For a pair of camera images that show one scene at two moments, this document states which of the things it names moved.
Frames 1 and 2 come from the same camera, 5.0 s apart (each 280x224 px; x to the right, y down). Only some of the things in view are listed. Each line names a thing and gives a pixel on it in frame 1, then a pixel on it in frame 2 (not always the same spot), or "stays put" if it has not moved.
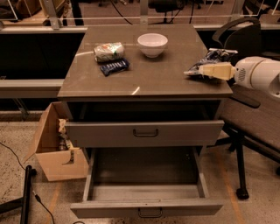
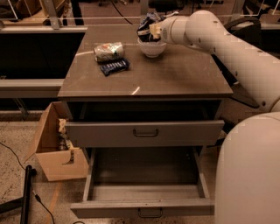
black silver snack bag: [213, 56] to [143, 30]
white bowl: [152, 45] stays put
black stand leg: [24, 202] stays put
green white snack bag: [108, 52] stays put
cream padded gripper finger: [220, 70] to [155, 29]
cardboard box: [59, 164] stays put
